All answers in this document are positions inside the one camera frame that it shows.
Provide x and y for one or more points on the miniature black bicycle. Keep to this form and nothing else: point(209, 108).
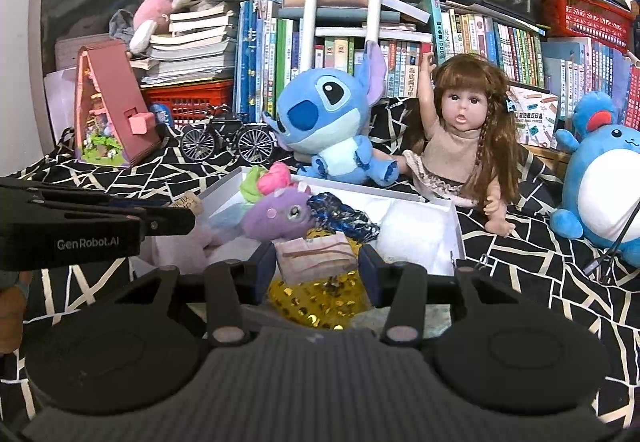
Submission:
point(256, 146)

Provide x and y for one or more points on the white fluffy pillow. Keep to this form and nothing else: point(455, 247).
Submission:
point(415, 232)

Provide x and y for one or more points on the grey cloth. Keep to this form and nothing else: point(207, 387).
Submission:
point(121, 25)

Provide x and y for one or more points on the pink toy house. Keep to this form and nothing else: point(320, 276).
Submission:
point(115, 87)

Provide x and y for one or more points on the small blue toy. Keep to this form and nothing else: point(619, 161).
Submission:
point(161, 114)

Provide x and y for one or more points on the stack of flat books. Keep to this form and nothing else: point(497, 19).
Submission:
point(195, 47)

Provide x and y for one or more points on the blue alien plush toy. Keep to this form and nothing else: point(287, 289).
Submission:
point(320, 107)

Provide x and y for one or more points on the white cardboard box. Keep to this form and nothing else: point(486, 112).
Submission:
point(360, 197)

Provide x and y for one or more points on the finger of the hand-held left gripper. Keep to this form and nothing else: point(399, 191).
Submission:
point(170, 219)
point(75, 199)

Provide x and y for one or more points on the dark blue sequin fabric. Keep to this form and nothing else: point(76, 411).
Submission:
point(340, 217)

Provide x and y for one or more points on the round blue plush toy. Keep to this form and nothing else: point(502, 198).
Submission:
point(605, 182)

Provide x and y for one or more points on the red plastic basket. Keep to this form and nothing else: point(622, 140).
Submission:
point(190, 100)
point(585, 20)

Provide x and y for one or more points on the purple plush with pink bow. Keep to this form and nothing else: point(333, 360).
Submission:
point(275, 217)

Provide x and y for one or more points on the pink cloth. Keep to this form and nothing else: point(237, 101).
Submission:
point(315, 257)

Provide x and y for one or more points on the brown-haired baby doll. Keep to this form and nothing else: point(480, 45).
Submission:
point(455, 142)

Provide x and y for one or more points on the gold sequin pillow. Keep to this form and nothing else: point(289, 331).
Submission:
point(315, 307)

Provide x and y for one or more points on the row of upright books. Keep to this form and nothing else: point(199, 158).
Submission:
point(500, 52)

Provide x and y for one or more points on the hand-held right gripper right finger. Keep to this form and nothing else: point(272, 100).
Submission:
point(370, 272)

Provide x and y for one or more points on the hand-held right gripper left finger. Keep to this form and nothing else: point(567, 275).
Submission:
point(265, 267)

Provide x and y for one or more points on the white printed carton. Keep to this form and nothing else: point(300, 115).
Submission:
point(535, 117)

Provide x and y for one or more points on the white paper bag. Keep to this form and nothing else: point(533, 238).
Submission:
point(60, 107)

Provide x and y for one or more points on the wooden crate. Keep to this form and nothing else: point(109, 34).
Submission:
point(545, 157)

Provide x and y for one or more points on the beige paper tag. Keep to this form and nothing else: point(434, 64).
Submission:
point(186, 205)

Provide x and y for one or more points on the pink rabbit plush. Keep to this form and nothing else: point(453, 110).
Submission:
point(150, 12)

